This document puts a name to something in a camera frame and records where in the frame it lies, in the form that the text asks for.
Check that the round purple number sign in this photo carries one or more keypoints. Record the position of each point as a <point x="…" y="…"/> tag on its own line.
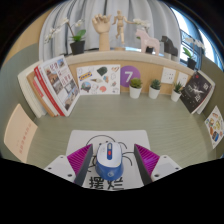
<point x="128" y="75"/>

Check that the white card with stickers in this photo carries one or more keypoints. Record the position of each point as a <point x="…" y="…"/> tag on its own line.
<point x="98" y="80"/>

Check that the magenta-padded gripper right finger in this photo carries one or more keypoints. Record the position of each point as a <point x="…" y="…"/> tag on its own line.
<point x="166" y="165"/>

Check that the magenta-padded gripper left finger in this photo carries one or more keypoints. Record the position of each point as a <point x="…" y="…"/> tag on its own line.
<point x="58" y="166"/>

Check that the grey white curtain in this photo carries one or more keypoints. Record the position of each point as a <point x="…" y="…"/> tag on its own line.
<point x="153" y="10"/>

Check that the wooden artist mannequin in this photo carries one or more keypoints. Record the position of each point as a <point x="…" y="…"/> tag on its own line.
<point x="120" y="28"/>

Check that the window with dark frame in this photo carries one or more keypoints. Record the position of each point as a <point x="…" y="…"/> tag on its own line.
<point x="200" y="33"/>

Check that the white wall socket plate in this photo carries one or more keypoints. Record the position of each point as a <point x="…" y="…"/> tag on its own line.
<point x="182" y="79"/>
<point x="168" y="75"/>

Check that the small succulent in white pot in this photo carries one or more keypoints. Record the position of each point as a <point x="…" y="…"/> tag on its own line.
<point x="154" y="93"/>
<point x="175" y="96"/>
<point x="135" y="92"/>

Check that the card with colourful food stickers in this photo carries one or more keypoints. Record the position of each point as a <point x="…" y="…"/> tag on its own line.
<point x="215" y="128"/>

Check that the black book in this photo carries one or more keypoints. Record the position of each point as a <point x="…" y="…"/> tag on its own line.
<point x="196" y="91"/>

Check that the white book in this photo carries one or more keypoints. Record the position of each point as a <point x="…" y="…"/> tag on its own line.
<point x="25" y="86"/>

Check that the wooden shelf ledge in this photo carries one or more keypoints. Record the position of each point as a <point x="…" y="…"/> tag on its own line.
<point x="133" y="57"/>

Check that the pink wooden horse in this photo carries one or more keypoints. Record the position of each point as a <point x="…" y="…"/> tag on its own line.
<point x="148" y="41"/>

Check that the dark wooden horse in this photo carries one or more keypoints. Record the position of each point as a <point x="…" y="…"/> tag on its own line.
<point x="169" y="46"/>

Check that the green felt partition panel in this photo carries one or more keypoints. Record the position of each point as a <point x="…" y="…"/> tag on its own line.
<point x="10" y="76"/>
<point x="216" y="83"/>

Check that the orange book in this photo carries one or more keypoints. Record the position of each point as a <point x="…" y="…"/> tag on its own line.
<point x="35" y="91"/>

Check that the blue and white computer mouse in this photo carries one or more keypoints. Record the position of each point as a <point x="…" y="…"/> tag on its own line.
<point x="109" y="160"/>

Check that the pale orange card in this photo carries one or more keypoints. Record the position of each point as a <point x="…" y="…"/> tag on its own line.
<point x="20" y="133"/>

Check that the white mouse pad with doodle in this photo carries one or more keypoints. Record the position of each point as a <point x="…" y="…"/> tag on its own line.
<point x="80" y="140"/>

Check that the red-spined picture magazine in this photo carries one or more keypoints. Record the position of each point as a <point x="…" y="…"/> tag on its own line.
<point x="61" y="85"/>

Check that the wooden hand model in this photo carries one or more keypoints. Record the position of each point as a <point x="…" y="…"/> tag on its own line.
<point x="102" y="28"/>

